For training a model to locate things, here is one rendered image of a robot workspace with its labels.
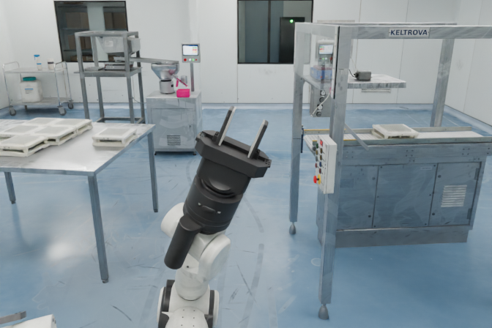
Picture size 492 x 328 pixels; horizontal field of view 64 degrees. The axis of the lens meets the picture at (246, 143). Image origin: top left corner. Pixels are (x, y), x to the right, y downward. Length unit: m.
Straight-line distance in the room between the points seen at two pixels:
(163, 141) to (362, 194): 2.86
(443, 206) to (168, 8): 5.90
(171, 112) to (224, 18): 3.07
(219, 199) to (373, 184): 2.50
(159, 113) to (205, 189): 4.42
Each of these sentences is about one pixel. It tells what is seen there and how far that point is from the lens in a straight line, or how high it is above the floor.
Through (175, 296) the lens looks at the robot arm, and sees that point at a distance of 0.93.
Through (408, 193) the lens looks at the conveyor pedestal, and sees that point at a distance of 3.23.
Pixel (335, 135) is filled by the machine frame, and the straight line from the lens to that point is 2.05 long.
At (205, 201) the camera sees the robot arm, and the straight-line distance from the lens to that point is 0.65.
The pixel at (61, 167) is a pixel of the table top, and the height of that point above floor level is 0.82.
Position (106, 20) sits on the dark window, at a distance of 8.07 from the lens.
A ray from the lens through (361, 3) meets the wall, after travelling 7.86.
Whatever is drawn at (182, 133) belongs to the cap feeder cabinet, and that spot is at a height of 0.30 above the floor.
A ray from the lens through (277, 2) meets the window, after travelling 7.63.
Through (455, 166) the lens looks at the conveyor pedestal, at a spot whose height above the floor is 0.65.
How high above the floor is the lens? 1.71
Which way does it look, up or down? 18 degrees down
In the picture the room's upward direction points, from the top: straight up
